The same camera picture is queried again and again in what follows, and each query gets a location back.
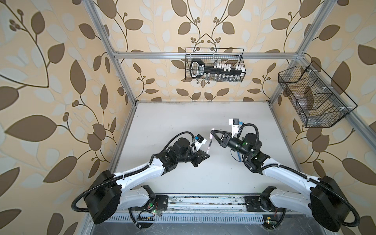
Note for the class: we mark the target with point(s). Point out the pink pen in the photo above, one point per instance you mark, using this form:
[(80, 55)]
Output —
[(209, 146)]

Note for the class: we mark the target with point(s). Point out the wire basket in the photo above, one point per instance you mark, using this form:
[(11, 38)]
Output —
[(233, 56), (318, 99)]

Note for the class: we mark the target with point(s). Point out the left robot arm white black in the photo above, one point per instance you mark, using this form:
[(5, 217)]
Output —
[(125, 190)]

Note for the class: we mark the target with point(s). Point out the back wire basket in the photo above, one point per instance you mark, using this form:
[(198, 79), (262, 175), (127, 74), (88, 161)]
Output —
[(233, 56)]

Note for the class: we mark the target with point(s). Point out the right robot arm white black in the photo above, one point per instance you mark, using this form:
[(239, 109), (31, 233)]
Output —
[(320, 198)]

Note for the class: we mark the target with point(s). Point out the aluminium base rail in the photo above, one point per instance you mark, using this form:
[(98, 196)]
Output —
[(206, 208)]

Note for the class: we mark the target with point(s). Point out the right wire basket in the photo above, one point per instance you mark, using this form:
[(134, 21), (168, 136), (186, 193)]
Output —
[(318, 99)]

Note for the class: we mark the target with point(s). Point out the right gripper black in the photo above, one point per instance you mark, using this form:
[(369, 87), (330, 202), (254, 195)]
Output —
[(225, 141)]

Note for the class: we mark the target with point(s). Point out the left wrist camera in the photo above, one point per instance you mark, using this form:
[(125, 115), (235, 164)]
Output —
[(199, 141)]

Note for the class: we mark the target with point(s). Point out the black tool in basket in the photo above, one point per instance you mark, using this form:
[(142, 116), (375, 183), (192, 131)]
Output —
[(198, 68)]

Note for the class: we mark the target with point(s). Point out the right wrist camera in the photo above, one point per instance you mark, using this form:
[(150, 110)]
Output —
[(236, 125)]

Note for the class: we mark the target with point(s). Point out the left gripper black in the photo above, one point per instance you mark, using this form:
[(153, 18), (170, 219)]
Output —
[(198, 158)]

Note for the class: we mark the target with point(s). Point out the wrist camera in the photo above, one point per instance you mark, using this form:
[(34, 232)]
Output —
[(199, 141), (236, 125)]

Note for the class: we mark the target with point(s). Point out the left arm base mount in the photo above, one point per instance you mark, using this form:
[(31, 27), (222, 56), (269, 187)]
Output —
[(143, 217)]

